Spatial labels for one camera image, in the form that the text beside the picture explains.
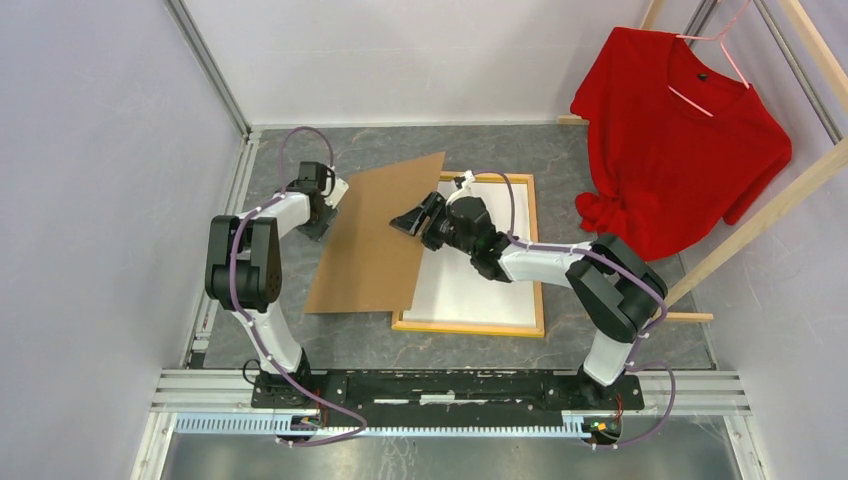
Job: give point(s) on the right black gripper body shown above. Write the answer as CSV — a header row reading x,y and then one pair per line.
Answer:
x,y
440,229

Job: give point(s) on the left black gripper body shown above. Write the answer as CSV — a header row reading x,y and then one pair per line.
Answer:
x,y
316,229

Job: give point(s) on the brown cardboard backing board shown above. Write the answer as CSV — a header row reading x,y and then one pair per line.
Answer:
x,y
367,265

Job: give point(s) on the building photo print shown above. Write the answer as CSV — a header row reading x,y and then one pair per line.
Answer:
x,y
477,285

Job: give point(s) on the yellow wooden picture frame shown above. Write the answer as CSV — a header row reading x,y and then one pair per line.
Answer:
x,y
470,328

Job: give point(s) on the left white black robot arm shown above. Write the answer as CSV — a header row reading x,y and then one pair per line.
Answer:
x,y
244,268

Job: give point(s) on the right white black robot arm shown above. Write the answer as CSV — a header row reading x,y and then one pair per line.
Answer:
x,y
619,291

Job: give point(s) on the red t-shirt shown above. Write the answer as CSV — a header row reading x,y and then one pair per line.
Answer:
x,y
674,147

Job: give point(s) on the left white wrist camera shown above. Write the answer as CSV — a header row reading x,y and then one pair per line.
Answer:
x,y
336,191

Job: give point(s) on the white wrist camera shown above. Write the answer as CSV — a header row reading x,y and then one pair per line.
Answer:
x,y
336,191
463,183

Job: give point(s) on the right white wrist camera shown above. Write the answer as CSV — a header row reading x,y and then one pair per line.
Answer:
x,y
463,183

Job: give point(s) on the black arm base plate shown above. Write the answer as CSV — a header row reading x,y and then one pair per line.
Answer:
x,y
443,398

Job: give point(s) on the aluminium rail frame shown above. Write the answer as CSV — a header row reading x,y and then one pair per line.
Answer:
x,y
698,421

